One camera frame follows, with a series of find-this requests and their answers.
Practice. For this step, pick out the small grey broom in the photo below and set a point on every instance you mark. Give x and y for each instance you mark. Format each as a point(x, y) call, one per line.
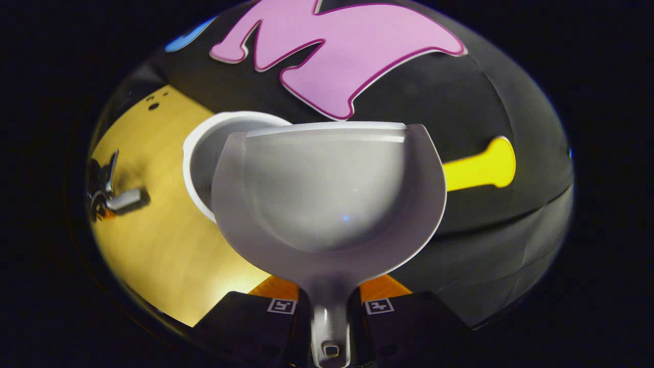
point(125, 199)

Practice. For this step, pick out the grey dustpan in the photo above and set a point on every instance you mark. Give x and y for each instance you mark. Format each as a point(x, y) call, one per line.
point(327, 194)

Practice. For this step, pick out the yellow wooden desktop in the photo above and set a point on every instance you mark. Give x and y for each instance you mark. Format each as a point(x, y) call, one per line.
point(168, 245)

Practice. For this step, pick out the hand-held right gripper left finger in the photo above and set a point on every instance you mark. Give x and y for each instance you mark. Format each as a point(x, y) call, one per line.
point(245, 327)

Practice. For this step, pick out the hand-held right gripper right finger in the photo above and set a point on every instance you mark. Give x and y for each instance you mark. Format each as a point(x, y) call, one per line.
point(409, 327)

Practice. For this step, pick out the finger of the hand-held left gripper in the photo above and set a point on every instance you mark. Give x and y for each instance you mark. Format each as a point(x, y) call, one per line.
point(98, 184)

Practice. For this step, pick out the white garbage bin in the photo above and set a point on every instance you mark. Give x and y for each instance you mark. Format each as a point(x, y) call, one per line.
point(204, 153)

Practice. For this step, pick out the black backdrop cloth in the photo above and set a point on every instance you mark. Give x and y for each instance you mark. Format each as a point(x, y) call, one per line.
point(460, 97)

